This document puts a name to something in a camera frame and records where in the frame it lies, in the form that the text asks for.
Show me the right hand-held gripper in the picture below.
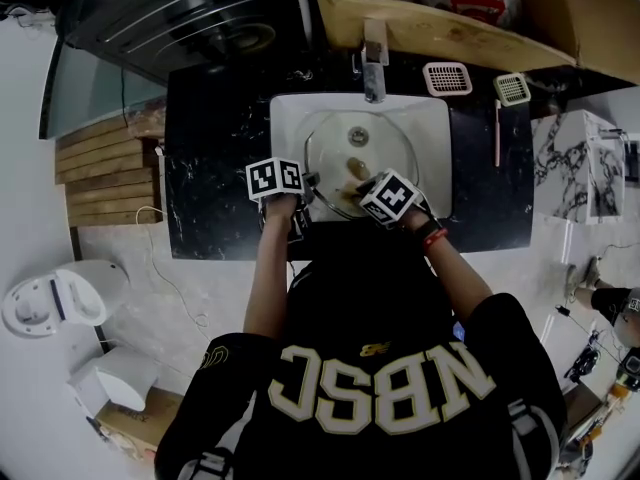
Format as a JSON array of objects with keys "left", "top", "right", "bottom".
[{"left": 353, "top": 168, "right": 437, "bottom": 228}]

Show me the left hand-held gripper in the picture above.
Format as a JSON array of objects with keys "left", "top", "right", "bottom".
[{"left": 245, "top": 156, "right": 322, "bottom": 242}]

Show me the glass pot lid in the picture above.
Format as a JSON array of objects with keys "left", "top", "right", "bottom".
[{"left": 303, "top": 110, "right": 420, "bottom": 219}]

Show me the person's left forearm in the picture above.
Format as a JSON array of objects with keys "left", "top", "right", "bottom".
[{"left": 243, "top": 192, "right": 296, "bottom": 340}]

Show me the person's right forearm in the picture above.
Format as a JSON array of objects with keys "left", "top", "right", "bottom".
[{"left": 399, "top": 207, "right": 494, "bottom": 319}]

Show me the white sink basin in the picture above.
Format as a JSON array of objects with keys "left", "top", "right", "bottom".
[{"left": 269, "top": 92, "right": 454, "bottom": 223}]

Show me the black wristwatch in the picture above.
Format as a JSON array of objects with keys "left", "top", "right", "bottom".
[{"left": 412, "top": 217, "right": 444, "bottom": 239}]

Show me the red wristband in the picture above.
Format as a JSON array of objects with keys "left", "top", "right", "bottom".
[{"left": 422, "top": 227, "right": 449, "bottom": 250}]

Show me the black marble vanity counter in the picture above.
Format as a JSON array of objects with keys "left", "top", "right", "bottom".
[{"left": 164, "top": 62, "right": 535, "bottom": 262}]

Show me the chrome faucet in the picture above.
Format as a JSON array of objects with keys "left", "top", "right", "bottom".
[{"left": 352, "top": 17, "right": 390, "bottom": 104}]

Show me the pink toothbrush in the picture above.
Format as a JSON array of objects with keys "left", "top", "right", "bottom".
[{"left": 493, "top": 99, "right": 503, "bottom": 168}]

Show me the black jersey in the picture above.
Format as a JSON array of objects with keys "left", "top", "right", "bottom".
[{"left": 154, "top": 220, "right": 569, "bottom": 480}]

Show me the large cardboard box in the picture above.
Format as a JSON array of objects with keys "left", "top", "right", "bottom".
[{"left": 307, "top": 0, "right": 640, "bottom": 87}]

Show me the cream soap dish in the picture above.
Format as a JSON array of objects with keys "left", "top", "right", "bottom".
[{"left": 493, "top": 71, "right": 531, "bottom": 108}]

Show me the white marble patterned cabinet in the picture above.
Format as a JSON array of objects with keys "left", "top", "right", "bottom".
[{"left": 529, "top": 109, "right": 626, "bottom": 224}]

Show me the wooden pallet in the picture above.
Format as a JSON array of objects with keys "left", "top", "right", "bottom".
[{"left": 54, "top": 115, "right": 166, "bottom": 228}]

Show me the glass panel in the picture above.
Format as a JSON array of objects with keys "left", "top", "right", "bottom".
[{"left": 38, "top": 42, "right": 169, "bottom": 140}]

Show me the white toilet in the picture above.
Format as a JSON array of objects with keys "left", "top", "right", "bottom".
[{"left": 1, "top": 260, "right": 130, "bottom": 339}]

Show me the small cardboard box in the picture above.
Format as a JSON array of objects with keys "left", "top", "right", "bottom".
[{"left": 94, "top": 386, "right": 185, "bottom": 464}]

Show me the white floor cable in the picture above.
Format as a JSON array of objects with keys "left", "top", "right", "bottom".
[{"left": 135, "top": 205, "right": 214, "bottom": 342}]

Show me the black cable bundle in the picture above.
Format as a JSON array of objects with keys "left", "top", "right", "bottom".
[{"left": 564, "top": 332, "right": 604, "bottom": 384}]

